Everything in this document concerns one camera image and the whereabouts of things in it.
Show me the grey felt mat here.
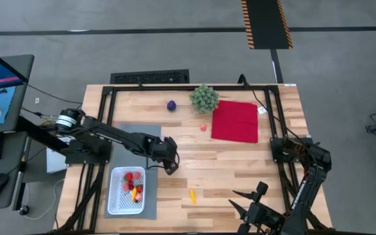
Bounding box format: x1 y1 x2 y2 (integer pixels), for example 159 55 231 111
104 123 162 220

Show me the black mat with orange stripes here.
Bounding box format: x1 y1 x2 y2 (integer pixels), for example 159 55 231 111
241 0 294 50

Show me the dark grey side desk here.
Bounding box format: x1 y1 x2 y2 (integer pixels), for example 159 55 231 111
0 54 35 212

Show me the black aluminium table frame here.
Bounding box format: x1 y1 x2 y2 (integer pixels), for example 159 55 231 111
52 83 334 235

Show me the white box under table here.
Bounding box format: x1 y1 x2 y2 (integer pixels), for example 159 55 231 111
46 146 68 174

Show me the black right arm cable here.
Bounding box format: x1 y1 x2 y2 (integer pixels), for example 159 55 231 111
238 74 308 156

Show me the black floor vent grille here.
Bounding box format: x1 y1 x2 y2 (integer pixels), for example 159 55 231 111
110 69 191 85

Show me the thin white cable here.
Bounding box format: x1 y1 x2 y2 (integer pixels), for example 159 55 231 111
24 178 65 220

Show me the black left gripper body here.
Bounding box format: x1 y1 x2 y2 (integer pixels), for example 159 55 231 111
146 136 180 165

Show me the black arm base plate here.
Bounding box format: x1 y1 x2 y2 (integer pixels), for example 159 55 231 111
270 136 319 164
65 143 113 165

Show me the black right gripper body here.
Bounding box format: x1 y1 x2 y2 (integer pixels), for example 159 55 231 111
238 181 286 235

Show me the potted green artificial plant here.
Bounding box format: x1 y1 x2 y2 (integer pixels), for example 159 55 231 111
189 84 220 114

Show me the red folded cloth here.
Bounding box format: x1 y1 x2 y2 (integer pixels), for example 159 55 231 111
211 100 260 144

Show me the thin black cable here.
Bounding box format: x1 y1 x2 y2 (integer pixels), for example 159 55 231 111
27 84 83 105

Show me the white perforated plastic basket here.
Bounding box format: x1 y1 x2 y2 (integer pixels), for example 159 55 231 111
106 166 146 215

